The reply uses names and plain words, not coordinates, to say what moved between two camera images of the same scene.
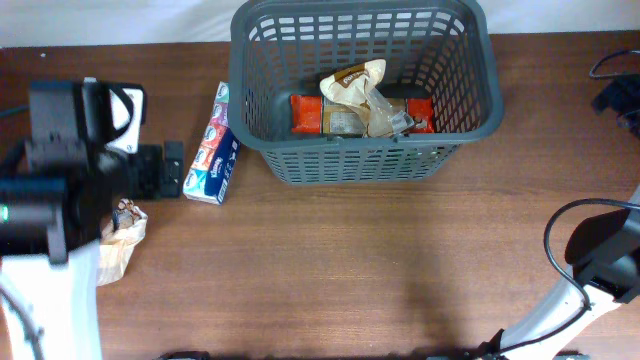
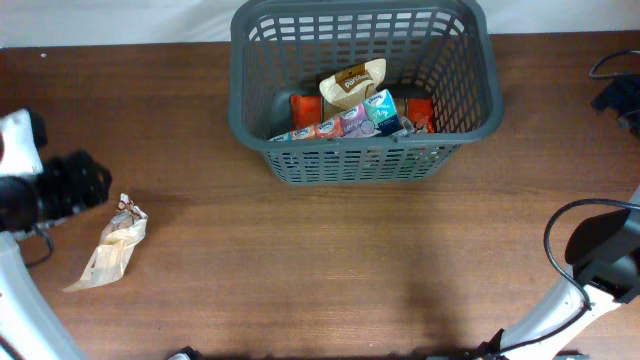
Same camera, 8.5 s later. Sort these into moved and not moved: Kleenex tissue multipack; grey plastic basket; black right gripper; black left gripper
Moved: Kleenex tissue multipack; black left gripper
Not moved: black right gripper; grey plastic basket
